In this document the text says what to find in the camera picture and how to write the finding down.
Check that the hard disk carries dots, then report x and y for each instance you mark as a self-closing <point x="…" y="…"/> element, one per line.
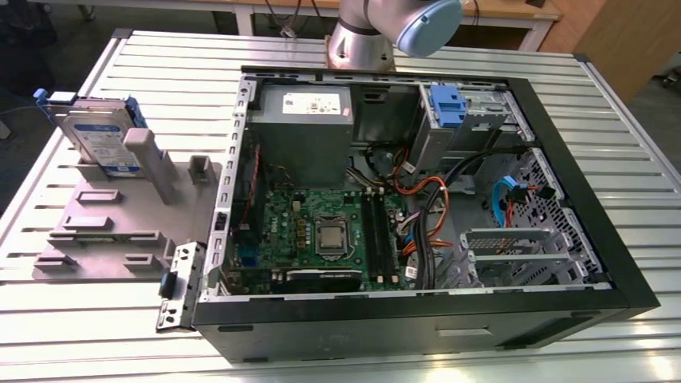
<point x="102" y="139"/>

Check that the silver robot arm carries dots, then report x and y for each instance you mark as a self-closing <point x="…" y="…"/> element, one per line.
<point x="356" y="48"/>

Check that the grey metal disk bay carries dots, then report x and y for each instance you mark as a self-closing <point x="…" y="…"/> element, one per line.
<point x="519" y="259"/>

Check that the silver CPU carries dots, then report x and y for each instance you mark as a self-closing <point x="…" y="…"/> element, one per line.
<point x="331" y="238"/>

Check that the green motherboard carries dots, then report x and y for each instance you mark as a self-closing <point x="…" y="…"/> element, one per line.
<point x="282" y="211"/>

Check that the black RAM slot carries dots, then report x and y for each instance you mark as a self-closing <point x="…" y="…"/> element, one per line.
<point x="387" y="235"/>
<point x="375" y="235"/>

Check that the grey power supply unit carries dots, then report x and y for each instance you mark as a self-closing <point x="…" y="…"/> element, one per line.
<point x="298" y="151"/>

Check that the CPU socket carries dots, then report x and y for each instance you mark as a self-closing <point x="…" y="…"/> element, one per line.
<point x="315" y="239"/>

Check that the grey optical drive cage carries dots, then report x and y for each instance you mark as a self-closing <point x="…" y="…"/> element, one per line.
<point x="442" y="147"/>

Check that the black graphics card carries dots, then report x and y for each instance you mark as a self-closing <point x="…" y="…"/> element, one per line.
<point x="319" y="279"/>

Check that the blue plastic drive latch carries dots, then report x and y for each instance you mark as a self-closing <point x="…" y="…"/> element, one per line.
<point x="447" y="107"/>

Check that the black PC case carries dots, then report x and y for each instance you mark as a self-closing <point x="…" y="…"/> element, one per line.
<point x="372" y="331"/>

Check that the grey parts rack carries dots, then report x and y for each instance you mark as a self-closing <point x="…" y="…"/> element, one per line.
<point x="134" y="223"/>

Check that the green RAM stick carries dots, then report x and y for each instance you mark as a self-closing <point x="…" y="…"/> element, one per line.
<point x="102" y="239"/>

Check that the light wooden desk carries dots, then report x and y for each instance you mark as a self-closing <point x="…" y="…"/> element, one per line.
<point x="511" y="12"/>

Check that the brown wooden cabinet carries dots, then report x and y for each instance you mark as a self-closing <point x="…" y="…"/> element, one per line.
<point x="628" y="40"/>

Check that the dark office chair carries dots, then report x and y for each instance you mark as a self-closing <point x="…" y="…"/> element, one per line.
<point x="27" y="48"/>

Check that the white table frame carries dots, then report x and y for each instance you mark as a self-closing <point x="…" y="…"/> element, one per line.
<point x="244" y="24"/>

